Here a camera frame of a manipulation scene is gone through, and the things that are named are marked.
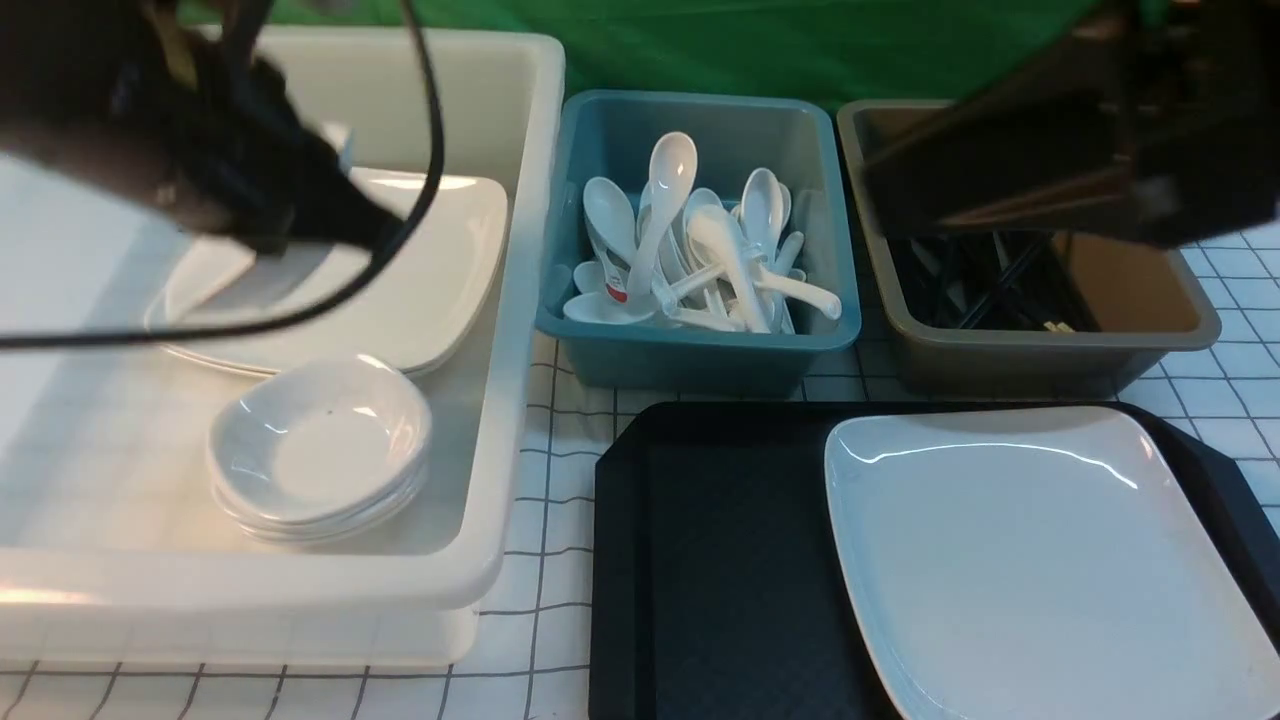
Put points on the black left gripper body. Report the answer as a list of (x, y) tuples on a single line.
[(235, 135)]

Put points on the white ceramic spoon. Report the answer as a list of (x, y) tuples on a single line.
[(672, 172)]

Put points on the large white square plate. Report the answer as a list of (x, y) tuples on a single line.
[(1038, 564)]

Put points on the white bowl tray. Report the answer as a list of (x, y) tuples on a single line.
[(222, 281)]

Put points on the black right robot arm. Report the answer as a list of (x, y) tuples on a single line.
[(1157, 130)]

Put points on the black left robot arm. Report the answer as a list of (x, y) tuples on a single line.
[(121, 96)]

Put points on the top stacked plate in tub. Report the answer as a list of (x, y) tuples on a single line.
[(415, 314)]

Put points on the top stacked bowl in tub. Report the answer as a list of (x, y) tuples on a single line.
[(319, 442)]

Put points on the large white plastic tub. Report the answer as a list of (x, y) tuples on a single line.
[(114, 551)]

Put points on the teal plastic bin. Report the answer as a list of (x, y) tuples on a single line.
[(611, 133)]

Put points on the white spoon left bin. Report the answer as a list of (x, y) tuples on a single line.
[(611, 225)]

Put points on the white spoon bin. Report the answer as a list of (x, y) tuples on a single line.
[(715, 237), (611, 225)]

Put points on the white spoon front left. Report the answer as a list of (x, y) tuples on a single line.
[(600, 308)]

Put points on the white spoon centre bin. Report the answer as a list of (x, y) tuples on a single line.
[(715, 237)]

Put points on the white spoon right upright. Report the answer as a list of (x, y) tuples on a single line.
[(762, 214)]

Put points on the checkered white tablecloth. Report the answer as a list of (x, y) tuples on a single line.
[(531, 647)]

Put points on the green cloth backdrop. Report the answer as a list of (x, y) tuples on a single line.
[(825, 52)]

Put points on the black serving tray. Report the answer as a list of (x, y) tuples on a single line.
[(717, 589)]

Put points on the brown plastic bin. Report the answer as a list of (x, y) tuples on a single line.
[(1148, 303)]

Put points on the pile of black chopsticks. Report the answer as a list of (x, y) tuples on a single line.
[(1011, 281)]

